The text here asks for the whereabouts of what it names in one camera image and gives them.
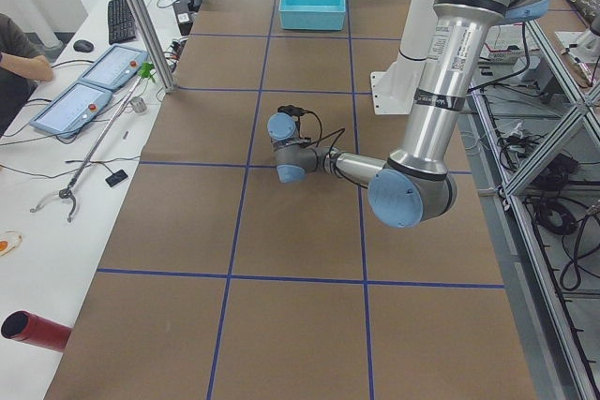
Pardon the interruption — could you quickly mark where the black power adapter box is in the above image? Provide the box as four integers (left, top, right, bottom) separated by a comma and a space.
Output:
172, 0, 196, 36

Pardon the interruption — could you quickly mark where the fried egg toy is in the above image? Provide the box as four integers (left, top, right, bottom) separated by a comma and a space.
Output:
0, 230, 23, 257

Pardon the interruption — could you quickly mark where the aluminium frame post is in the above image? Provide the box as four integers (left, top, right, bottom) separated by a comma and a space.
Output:
127, 0, 175, 94

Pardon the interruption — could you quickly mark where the lower teach pendant tablet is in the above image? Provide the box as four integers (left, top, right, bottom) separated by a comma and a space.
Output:
29, 81, 113, 138

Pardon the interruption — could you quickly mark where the aluminium lattice frame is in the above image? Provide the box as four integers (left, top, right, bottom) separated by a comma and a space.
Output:
460, 8, 599, 399

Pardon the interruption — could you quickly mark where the teach pendant tablet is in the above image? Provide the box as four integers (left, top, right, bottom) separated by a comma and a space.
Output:
79, 44, 148, 92
29, 81, 113, 138

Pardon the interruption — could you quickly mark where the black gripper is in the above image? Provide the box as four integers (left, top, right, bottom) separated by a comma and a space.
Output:
277, 105, 311, 119

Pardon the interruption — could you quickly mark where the small silver metal weight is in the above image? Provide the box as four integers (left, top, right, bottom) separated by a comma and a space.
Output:
130, 96, 147, 114

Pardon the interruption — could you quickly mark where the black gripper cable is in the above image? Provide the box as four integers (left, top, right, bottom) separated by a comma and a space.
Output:
294, 111, 347, 171

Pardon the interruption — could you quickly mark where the red cylinder tube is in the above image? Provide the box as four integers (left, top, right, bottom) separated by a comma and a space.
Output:
1, 310, 72, 352

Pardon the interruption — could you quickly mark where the metal reacher grabber tool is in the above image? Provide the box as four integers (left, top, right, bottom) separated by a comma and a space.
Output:
30, 62, 156, 223

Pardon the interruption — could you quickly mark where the upper teach pendant tablet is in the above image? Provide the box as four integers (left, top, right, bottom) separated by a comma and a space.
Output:
79, 44, 148, 92

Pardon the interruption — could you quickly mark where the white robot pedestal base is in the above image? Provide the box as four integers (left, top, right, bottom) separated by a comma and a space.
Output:
370, 0, 438, 115

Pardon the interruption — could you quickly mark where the light blue plastic bin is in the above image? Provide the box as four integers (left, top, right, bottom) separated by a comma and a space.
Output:
278, 0, 346, 31

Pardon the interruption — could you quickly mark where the black computer mouse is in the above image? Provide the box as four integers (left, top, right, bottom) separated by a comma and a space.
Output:
72, 39, 95, 53

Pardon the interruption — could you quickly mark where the seated person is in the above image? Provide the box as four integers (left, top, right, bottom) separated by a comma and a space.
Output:
1, 14, 53, 134

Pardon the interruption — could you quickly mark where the black smartphone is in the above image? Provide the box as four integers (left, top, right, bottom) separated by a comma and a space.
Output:
105, 170, 128, 187

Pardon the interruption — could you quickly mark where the black keyboard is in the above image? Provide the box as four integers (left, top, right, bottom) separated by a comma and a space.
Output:
107, 0, 136, 44

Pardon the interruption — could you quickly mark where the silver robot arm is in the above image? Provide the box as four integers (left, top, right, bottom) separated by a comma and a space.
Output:
267, 0, 549, 228

